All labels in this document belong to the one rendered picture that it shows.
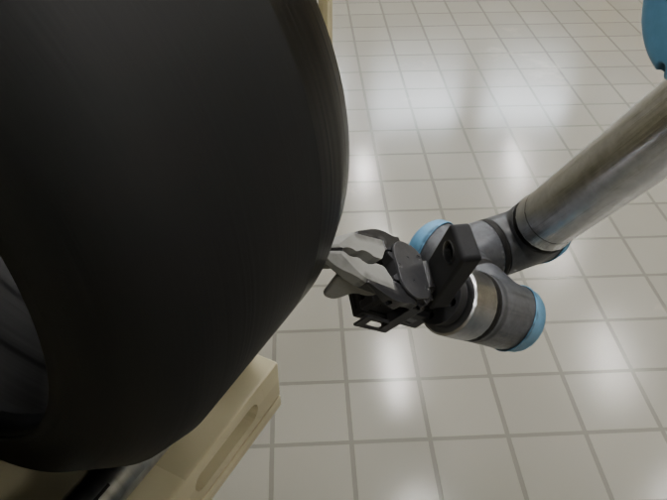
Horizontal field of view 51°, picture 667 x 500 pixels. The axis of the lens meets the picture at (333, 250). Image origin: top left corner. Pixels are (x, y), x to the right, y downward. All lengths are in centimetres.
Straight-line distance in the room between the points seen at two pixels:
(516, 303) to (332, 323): 126
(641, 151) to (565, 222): 17
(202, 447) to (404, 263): 29
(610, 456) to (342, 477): 67
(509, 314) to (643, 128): 26
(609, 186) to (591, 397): 123
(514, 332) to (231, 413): 36
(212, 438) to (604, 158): 53
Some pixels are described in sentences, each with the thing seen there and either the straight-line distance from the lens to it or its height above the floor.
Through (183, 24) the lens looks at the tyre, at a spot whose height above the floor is 133.
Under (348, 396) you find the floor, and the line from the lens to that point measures 192.
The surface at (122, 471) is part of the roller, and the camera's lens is 70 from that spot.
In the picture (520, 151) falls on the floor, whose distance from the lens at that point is 302.
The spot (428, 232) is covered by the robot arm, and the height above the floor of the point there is 88.
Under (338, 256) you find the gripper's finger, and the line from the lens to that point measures 70.
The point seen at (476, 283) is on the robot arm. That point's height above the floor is 94.
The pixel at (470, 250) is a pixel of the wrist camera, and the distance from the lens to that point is 73.
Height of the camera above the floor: 148
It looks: 39 degrees down
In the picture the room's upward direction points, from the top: straight up
